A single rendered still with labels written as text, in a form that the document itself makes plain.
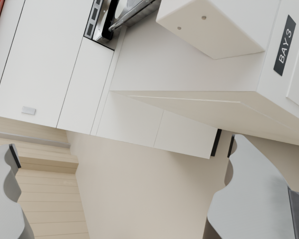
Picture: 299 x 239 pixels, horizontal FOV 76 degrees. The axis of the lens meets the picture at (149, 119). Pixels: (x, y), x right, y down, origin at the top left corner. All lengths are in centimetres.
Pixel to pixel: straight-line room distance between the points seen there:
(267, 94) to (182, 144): 78
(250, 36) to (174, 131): 79
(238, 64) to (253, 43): 5
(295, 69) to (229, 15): 19
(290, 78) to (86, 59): 66
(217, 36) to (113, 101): 60
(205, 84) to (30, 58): 60
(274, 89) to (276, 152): 83
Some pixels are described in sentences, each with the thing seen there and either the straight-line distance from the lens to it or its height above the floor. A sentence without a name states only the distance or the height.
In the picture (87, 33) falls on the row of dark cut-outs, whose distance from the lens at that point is 84.
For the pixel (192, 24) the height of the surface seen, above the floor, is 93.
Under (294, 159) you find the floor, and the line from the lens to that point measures 115.
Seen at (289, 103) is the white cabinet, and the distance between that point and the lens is 42.
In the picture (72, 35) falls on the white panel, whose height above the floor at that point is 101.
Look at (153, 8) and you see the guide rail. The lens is 71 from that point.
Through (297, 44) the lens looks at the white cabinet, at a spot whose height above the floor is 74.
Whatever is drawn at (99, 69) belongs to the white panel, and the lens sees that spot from 83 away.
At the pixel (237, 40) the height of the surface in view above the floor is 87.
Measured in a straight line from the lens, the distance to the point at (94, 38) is 83.
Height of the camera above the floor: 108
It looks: 32 degrees down
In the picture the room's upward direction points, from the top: 73 degrees counter-clockwise
